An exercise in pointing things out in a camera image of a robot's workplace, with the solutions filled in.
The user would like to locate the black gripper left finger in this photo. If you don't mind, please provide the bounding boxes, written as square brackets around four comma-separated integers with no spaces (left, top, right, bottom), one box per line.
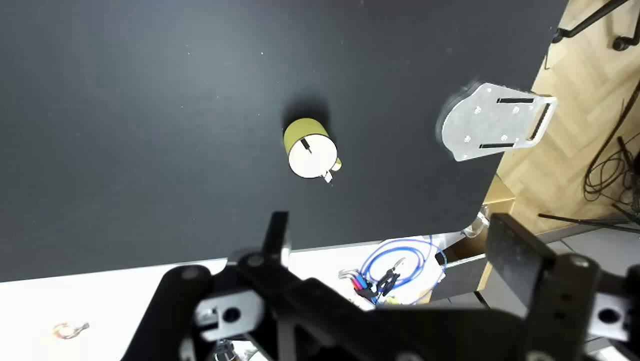
[260,209,291,268]

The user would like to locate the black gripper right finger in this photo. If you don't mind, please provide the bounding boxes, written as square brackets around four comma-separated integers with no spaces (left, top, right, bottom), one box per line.
[485,212,557,316]

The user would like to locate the yellow cup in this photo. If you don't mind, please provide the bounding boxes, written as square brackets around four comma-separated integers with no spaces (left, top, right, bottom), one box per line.
[280,116,345,185]

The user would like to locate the red and black clips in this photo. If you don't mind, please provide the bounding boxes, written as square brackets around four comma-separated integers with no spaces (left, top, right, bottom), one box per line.
[345,259,408,303]

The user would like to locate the silver metal mounting plate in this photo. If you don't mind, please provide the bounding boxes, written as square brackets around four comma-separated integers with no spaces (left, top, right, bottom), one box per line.
[435,81,557,164]

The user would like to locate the black tripod leg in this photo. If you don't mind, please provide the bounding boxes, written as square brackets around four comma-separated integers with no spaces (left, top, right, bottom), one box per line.
[549,0,631,44]

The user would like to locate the blue coiled cable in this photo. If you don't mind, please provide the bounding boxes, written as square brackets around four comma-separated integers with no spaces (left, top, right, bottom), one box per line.
[356,235,451,306]

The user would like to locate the black floor cables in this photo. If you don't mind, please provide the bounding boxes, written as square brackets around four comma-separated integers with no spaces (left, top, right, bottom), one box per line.
[581,78,640,227]

